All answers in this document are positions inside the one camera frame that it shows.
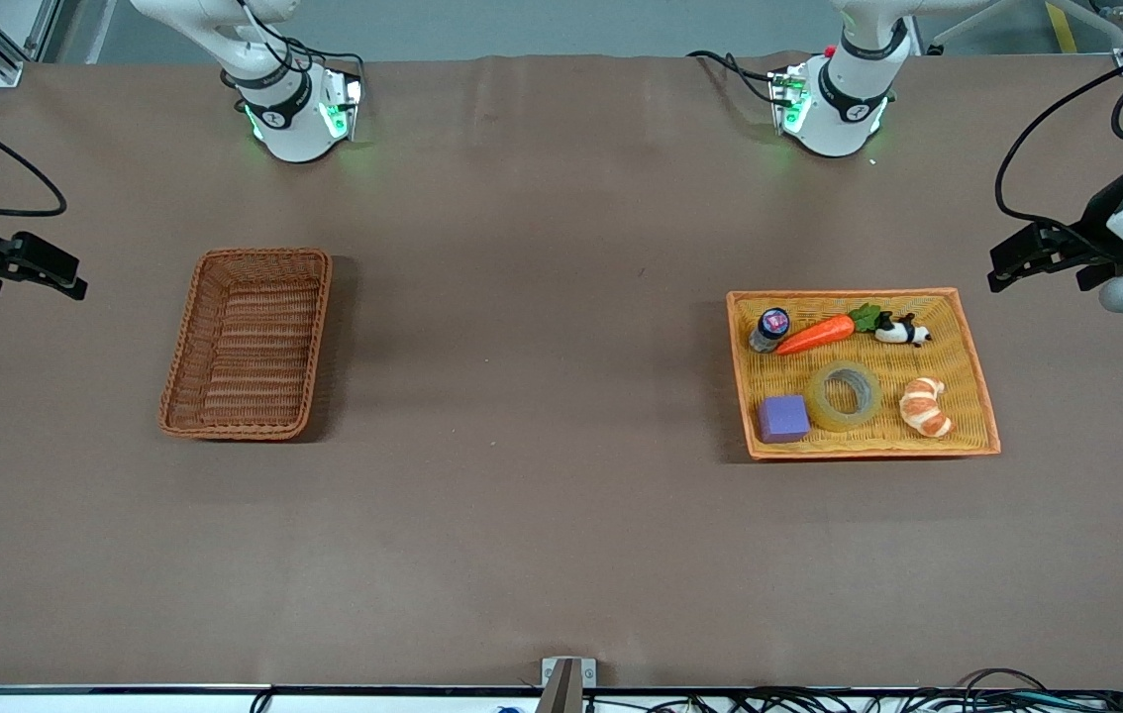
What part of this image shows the clear yellowish tape roll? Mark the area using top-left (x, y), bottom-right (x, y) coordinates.
top-left (805, 360), bottom-right (882, 433)

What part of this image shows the brown wicker basket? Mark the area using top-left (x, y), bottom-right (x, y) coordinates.
top-left (158, 248), bottom-right (334, 442)

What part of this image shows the orange wicker basket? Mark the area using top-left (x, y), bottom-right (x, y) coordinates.
top-left (726, 288), bottom-right (1002, 461)

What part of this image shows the black white panda toy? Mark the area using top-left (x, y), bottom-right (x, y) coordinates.
top-left (873, 312), bottom-right (933, 349)

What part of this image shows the toy croissant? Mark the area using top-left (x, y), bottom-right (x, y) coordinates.
top-left (898, 376), bottom-right (955, 440)

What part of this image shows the orange toy carrot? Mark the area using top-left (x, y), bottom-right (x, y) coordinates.
top-left (775, 304), bottom-right (882, 357)

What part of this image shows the small bottle blue cap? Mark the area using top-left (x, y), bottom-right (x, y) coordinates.
top-left (749, 307), bottom-right (792, 355)

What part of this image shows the purple cube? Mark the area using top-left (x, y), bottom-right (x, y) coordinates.
top-left (757, 395), bottom-right (812, 445)

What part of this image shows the brown table cover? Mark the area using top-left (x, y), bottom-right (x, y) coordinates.
top-left (0, 52), bottom-right (1123, 690)

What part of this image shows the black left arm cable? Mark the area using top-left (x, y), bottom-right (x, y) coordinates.
top-left (994, 0), bottom-right (1123, 239)

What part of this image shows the black left base cable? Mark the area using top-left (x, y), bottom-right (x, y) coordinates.
top-left (687, 50), bottom-right (782, 106)

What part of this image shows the black base cable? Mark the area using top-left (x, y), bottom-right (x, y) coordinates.
top-left (687, 50), bottom-right (782, 106)
top-left (220, 0), bottom-right (366, 92)

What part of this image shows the black right base cable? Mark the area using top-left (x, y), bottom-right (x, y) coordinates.
top-left (220, 0), bottom-right (366, 92)

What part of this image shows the black cable bundle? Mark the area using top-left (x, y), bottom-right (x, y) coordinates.
top-left (581, 668), bottom-right (1123, 713)

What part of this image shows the metal table edge bracket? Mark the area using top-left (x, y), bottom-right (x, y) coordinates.
top-left (540, 657), bottom-right (597, 713)

